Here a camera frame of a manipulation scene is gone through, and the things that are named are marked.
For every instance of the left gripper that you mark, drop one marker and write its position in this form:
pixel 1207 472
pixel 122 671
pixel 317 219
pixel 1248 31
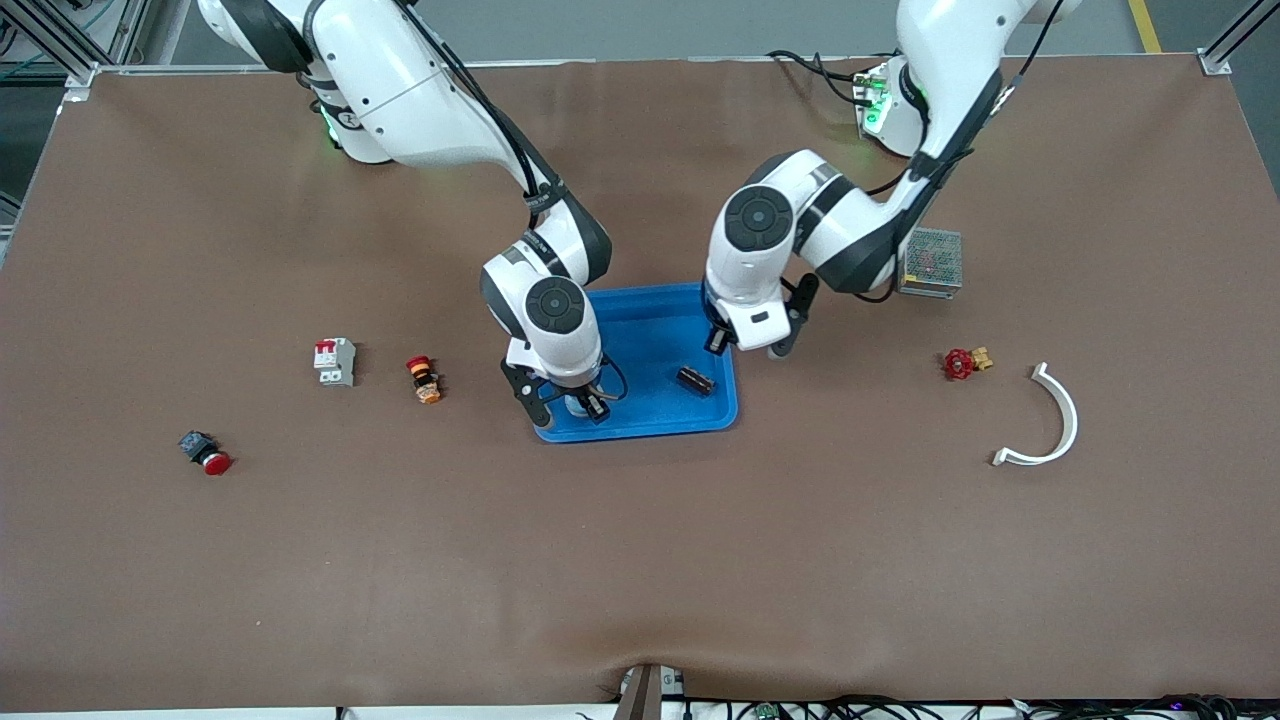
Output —
pixel 717 340

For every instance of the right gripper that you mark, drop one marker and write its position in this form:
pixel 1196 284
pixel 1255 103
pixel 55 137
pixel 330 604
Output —
pixel 596 405

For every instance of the light blue service bell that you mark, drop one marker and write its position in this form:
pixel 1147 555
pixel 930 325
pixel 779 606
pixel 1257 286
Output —
pixel 575 404

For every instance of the dark brown cylindrical capacitor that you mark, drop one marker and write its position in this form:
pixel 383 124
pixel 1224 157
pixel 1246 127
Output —
pixel 696 381

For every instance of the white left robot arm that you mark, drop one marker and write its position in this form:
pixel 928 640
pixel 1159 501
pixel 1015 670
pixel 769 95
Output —
pixel 950 60

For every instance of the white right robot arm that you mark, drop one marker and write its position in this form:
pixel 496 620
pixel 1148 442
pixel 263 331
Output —
pixel 400 80

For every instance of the blue plastic tray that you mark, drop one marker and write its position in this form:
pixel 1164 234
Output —
pixel 650 340

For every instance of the orange red emergency stop button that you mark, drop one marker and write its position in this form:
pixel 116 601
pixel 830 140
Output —
pixel 424 380

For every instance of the brown table cover mat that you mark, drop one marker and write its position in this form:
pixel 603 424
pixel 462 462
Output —
pixel 640 560

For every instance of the metal mesh power supply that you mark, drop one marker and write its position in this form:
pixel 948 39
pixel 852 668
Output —
pixel 935 262

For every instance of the white red circuit breaker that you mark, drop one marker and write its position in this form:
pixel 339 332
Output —
pixel 335 362

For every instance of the red mushroom push button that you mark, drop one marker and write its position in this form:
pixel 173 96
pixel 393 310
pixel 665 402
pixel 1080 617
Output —
pixel 208 455

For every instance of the brown grey mount post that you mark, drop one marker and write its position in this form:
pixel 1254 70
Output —
pixel 640 700

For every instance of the white curved plastic bracket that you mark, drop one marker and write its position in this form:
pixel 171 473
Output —
pixel 1073 420

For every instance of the aluminium frame post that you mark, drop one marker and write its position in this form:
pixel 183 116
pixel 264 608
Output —
pixel 60 45
pixel 1235 35

